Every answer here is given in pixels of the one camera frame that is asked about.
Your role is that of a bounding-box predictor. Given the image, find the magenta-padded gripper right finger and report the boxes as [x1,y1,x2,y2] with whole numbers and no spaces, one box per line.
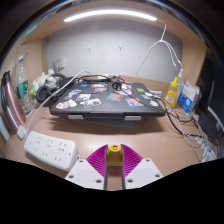
[121,143,164,191]

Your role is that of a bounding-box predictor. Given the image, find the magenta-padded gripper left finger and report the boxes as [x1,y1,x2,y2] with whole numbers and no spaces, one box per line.
[64,143,110,191]

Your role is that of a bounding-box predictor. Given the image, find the yellow charger block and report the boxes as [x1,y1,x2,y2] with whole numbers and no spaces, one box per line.
[106,143,125,167]

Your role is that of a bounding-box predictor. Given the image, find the white power strip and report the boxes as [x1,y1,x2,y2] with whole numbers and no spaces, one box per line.
[23,130,80,173]

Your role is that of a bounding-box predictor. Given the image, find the small white adapter block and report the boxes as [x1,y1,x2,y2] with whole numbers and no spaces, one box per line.
[16,124,28,141]

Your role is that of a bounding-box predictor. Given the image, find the black laptop with stickers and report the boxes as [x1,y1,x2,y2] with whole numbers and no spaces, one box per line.
[48,81,167,121]

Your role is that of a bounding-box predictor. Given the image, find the yellow squeeze bottle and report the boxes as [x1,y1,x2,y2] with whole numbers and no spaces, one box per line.
[163,76,180,108]

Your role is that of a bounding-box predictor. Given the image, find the blue and white box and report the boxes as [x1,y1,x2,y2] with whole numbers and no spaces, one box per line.
[176,78,201,115]

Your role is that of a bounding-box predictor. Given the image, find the black over-ear headphones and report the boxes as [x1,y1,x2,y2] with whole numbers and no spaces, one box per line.
[35,72,68,105]

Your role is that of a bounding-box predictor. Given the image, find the white rounded case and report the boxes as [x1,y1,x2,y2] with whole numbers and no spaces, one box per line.
[0,114,11,143]

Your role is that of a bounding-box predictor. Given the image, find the white and green plush toy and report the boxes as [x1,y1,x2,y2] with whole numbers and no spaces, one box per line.
[29,68,56,97]

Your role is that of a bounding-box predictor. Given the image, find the white led light bar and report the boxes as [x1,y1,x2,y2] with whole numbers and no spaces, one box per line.
[62,8,158,23]

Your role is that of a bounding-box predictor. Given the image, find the tangled cable bundle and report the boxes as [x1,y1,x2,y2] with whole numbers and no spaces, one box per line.
[159,94,219,163]

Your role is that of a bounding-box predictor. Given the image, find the long white power cable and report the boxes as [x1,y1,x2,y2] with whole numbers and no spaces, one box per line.
[24,69,89,134]

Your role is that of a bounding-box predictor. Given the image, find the white wall socket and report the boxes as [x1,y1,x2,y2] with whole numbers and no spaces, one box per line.
[54,57,67,71]

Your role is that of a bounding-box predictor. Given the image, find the hanging white cable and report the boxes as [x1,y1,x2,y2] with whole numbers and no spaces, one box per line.
[134,19,185,78]

